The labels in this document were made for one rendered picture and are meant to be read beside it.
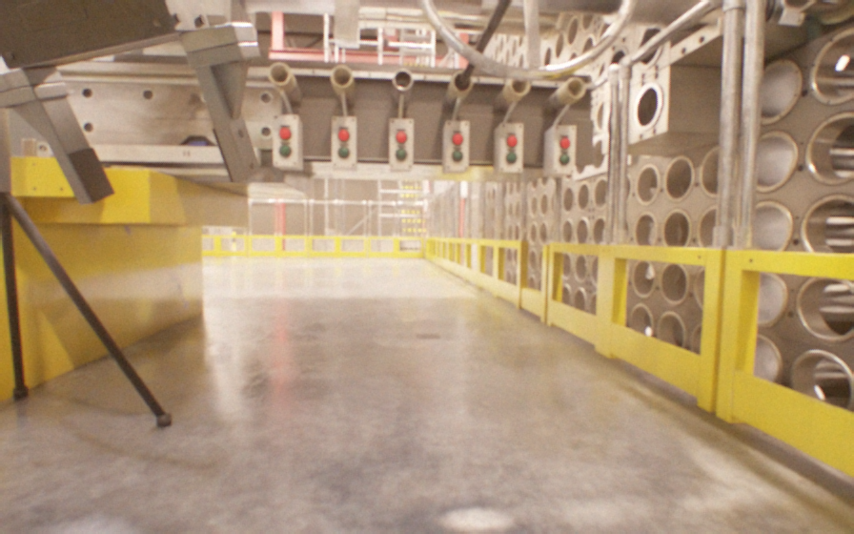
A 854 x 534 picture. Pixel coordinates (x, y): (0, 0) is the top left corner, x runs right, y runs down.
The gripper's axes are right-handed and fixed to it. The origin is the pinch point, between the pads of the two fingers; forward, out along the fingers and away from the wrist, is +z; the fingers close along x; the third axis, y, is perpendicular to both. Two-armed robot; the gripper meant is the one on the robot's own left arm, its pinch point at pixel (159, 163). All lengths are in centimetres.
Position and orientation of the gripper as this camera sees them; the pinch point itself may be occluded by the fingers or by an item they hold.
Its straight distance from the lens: 40.7
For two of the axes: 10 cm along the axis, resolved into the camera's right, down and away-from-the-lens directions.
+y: 0.6, -4.6, 8.9
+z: 1.5, 8.8, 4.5
